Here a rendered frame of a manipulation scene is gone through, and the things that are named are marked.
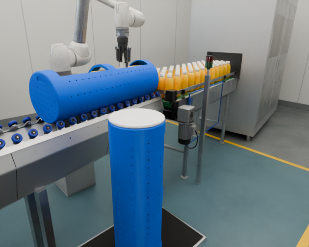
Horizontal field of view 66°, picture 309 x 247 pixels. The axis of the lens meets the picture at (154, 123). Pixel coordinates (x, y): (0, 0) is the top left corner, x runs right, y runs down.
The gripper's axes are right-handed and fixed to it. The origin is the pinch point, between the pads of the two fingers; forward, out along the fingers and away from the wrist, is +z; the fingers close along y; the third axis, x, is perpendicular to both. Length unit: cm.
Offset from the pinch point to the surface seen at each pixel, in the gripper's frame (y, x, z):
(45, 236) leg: 7, -78, 87
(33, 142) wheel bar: 11, -76, 27
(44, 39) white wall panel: -263, 98, -12
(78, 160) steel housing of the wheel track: 8, -51, 50
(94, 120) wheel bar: 10.2, -37.7, 27.0
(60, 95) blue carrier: 13, -60, 7
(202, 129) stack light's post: 36, 66, 60
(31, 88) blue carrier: -11, -62, 7
